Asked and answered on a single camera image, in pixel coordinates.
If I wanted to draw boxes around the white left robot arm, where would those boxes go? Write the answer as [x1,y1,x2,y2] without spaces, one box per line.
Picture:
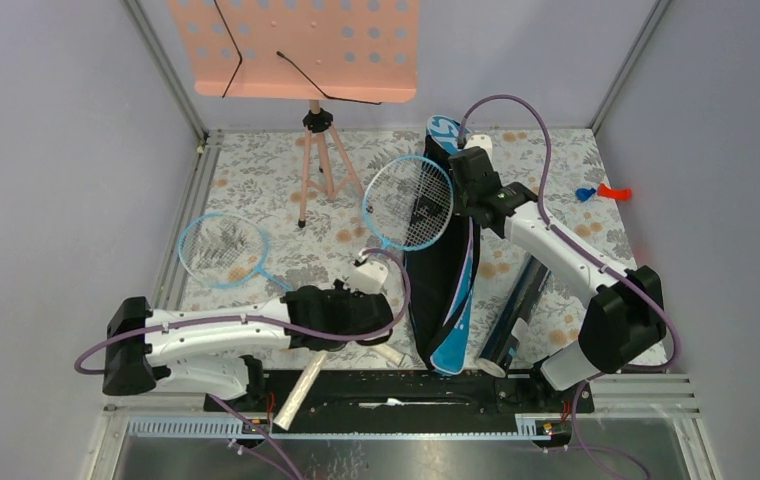
[102,285,394,411]

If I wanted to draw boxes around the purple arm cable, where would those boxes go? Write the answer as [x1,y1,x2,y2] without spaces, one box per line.
[73,248,413,376]
[456,94,683,374]

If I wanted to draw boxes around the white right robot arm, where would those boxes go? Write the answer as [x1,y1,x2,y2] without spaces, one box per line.
[449,147,667,412]

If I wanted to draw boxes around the pink perforated music stand desk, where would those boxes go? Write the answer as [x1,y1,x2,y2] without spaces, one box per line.
[166,0,421,105]

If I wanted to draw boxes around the black shuttlecock tube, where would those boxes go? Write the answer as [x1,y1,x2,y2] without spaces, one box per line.
[475,255,550,378]

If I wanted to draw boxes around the pink tripod stand legs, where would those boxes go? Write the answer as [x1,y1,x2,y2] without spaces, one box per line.
[297,100,365,229]

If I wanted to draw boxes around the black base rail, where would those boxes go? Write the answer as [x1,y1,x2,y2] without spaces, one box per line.
[204,368,593,437]

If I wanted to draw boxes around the light blue racket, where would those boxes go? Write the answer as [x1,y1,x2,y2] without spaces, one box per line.
[362,155,453,253]
[177,212,396,353]

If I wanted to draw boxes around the orange clip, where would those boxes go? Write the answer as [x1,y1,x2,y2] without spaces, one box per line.
[597,183,633,201]

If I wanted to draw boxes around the blue sport racket bag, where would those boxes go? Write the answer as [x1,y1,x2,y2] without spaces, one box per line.
[403,115,484,377]

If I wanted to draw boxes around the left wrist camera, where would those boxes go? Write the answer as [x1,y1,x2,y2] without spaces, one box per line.
[344,259,389,294]

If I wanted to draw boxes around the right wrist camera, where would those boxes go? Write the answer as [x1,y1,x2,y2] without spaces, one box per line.
[465,134,493,157]

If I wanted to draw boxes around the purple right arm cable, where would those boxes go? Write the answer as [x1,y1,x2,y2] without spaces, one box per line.
[456,94,683,374]

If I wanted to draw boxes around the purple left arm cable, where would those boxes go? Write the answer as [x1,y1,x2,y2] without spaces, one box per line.
[73,248,413,376]

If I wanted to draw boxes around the blue clip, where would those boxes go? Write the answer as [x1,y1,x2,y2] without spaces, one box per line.
[575,188,597,202]

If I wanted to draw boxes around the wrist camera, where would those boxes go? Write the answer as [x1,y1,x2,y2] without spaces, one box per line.
[344,259,389,294]
[465,134,493,157]

